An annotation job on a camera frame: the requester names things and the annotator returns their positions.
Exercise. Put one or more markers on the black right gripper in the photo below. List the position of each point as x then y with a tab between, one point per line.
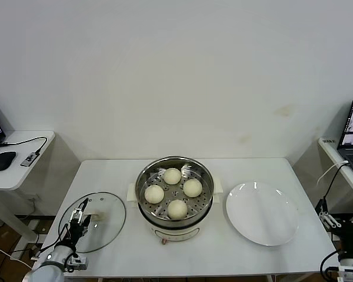
351	241

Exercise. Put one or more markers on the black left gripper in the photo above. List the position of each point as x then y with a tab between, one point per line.
78	232

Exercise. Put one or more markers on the round glass pot lid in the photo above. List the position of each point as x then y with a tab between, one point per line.
111	211

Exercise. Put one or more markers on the white steamed baozi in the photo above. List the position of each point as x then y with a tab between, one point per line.
172	176
177	209
154	194
192	188

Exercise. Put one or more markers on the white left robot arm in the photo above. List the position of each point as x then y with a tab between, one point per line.
47	267

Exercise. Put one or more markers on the stainless steel steamer basket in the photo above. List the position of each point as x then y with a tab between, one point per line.
144	176

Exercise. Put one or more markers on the black power adapter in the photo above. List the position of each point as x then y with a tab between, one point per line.
317	205

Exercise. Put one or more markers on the white side table with label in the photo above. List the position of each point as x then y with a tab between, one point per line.
329	149

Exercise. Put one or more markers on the white side table with mouse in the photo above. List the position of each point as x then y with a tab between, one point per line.
17	176

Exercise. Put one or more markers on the small silver usb hub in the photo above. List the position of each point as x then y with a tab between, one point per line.
29	159

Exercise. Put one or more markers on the white round plate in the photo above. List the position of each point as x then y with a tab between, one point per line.
261	214

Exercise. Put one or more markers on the cream electric cooker base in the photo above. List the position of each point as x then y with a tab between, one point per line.
176	232

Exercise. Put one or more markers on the black computer mouse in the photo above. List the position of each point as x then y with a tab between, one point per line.
4	160

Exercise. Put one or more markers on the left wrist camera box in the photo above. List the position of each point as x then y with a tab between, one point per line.
78	263

